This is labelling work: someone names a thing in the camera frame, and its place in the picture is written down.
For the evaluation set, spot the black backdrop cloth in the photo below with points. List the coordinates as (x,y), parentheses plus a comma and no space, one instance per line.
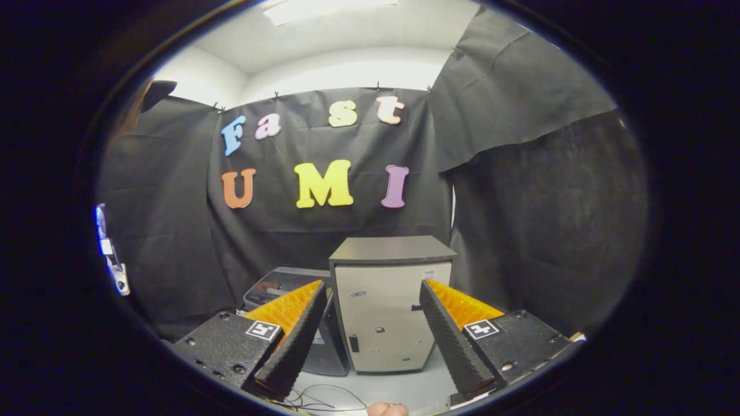
(173,231)

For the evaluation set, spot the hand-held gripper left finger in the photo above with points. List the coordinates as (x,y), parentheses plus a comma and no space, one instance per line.
(298,344)

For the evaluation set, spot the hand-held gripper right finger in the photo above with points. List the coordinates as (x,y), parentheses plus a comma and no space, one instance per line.
(451,341)

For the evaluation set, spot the dark curved object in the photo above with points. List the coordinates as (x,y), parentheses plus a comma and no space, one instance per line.
(157,92)

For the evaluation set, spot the small cardboard box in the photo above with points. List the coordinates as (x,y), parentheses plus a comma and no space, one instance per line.
(578,337)

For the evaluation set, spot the grey washing machine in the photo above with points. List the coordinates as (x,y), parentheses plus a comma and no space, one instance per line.
(332,358)

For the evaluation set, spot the beige small cabinet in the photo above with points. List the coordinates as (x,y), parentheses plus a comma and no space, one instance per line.
(381,312)

